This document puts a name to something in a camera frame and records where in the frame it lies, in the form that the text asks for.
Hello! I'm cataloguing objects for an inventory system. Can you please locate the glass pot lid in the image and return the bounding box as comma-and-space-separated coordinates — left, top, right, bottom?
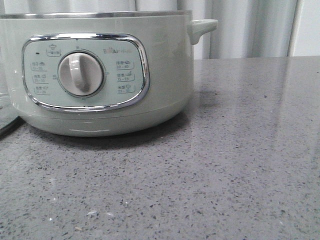
0, 56, 23, 139

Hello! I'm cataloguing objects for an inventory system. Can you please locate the green electric cooking pot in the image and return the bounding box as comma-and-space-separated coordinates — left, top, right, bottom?
0, 10, 218, 137

